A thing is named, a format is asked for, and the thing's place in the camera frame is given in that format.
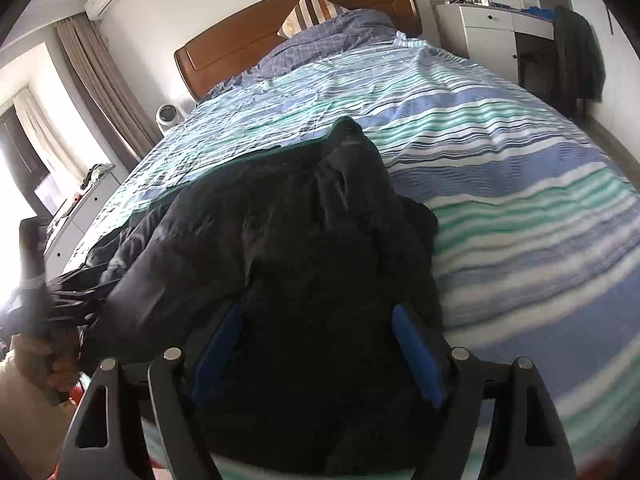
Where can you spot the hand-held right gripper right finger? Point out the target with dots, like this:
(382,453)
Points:
(417,355)

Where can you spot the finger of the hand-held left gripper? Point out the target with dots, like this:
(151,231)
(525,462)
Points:
(72,300)

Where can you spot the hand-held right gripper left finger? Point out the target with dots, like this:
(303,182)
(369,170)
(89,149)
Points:
(217,355)

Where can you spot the black padded jacket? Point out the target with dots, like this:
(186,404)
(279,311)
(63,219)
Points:
(300,240)

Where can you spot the person's left forearm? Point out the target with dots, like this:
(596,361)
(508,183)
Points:
(25,420)

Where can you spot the person's left hand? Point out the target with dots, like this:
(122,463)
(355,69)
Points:
(47,365)

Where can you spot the white dresser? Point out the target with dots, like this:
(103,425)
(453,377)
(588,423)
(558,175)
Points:
(70,230)

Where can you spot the beige curtain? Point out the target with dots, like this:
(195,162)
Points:
(110,100)

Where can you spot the striped bed sheet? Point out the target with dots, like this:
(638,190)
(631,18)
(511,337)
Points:
(500,185)

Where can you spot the white round fan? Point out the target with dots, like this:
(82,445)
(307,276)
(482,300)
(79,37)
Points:
(167,115)

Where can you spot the wooden headboard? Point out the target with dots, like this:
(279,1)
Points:
(235,45)

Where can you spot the blue checked duvet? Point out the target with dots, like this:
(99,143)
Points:
(325,40)

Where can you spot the white desk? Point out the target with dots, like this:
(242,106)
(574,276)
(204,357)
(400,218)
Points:
(485,25)

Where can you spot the dark hanging coat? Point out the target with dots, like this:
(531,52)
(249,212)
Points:
(577,55)

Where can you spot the striped pillow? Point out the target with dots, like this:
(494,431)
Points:
(310,12)

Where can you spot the blue desk object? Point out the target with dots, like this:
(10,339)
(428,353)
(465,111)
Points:
(539,10)

